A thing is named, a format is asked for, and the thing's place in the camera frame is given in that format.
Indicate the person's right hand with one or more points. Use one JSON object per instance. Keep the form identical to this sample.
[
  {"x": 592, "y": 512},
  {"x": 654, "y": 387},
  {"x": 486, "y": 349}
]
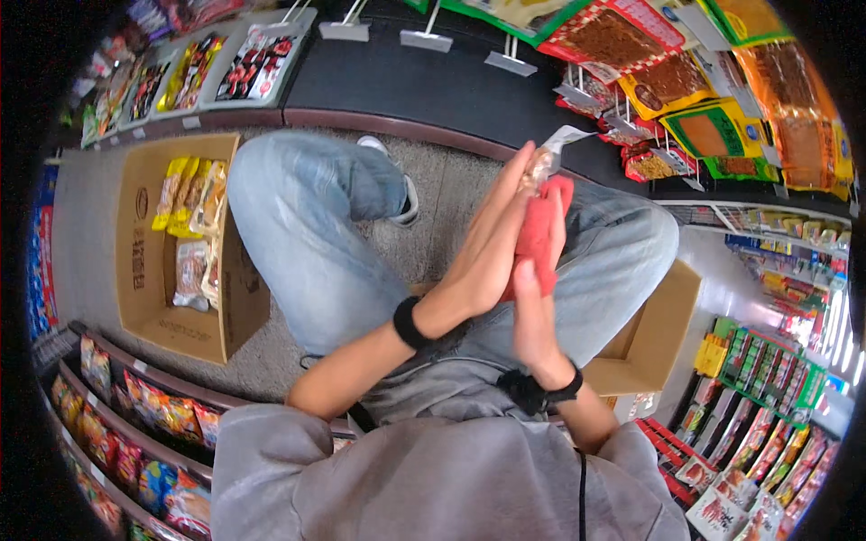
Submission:
[{"x": 534, "y": 338}]

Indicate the person's left hand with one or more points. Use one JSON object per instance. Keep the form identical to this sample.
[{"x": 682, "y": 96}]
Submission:
[{"x": 480, "y": 270}]

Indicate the person's left fingers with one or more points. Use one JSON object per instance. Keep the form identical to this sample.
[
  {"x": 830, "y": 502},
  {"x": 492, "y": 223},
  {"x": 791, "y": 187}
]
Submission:
[{"x": 504, "y": 203}]

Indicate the red cloth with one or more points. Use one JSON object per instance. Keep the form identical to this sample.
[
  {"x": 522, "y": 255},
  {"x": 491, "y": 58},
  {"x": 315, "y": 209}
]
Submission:
[{"x": 534, "y": 233}]

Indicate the clear nut snack packet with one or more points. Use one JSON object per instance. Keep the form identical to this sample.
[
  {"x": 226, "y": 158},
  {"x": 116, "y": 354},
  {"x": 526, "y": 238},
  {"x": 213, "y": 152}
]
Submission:
[{"x": 541, "y": 168}]

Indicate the grey peg hook tag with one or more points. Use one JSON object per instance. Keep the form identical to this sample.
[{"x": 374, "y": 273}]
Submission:
[
  {"x": 345, "y": 30},
  {"x": 426, "y": 39},
  {"x": 511, "y": 63}
]

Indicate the black wrist band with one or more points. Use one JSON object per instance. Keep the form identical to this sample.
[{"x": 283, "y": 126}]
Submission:
[
  {"x": 406, "y": 323},
  {"x": 534, "y": 391}
]

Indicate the plain cardboard box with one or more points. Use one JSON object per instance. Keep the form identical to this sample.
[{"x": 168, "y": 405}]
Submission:
[{"x": 660, "y": 331}]

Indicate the rack of hanging snack packets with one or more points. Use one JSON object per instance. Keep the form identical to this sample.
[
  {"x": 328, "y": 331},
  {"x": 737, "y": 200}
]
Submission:
[{"x": 710, "y": 88}]

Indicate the white shelf of small goods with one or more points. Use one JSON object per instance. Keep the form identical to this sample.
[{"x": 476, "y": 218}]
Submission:
[{"x": 778, "y": 233}]

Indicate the person's body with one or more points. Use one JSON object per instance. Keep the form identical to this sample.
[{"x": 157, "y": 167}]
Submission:
[{"x": 419, "y": 480}]

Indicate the yellow snack packet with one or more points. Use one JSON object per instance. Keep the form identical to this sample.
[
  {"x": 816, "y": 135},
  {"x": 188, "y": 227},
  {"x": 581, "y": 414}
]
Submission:
[
  {"x": 167, "y": 193},
  {"x": 211, "y": 199},
  {"x": 184, "y": 209}
]

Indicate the clear peanut packet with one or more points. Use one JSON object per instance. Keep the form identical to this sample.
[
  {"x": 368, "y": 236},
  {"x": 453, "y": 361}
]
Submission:
[
  {"x": 191, "y": 274},
  {"x": 212, "y": 274}
]

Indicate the green display rack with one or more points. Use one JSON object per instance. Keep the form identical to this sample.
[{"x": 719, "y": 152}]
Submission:
[{"x": 768, "y": 368}]

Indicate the shelf with grey snack trays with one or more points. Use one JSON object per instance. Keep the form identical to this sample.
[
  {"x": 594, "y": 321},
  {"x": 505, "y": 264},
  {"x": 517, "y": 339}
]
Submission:
[{"x": 203, "y": 71}]

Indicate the shelf of red seafood packets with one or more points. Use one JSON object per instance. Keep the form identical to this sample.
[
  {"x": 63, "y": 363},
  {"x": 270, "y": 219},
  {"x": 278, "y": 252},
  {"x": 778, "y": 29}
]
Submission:
[{"x": 751, "y": 466}]

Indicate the open cardboard carton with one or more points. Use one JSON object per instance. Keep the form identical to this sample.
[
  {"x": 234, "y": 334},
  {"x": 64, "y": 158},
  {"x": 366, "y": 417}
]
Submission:
[{"x": 145, "y": 270}]

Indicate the brown shelf of chip bags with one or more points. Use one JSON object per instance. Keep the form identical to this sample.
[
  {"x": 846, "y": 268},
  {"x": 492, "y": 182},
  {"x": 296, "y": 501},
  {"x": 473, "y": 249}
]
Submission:
[{"x": 135, "y": 433}]

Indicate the stack of blue red packets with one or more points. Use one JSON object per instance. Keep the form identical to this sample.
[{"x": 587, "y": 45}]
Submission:
[{"x": 42, "y": 257}]

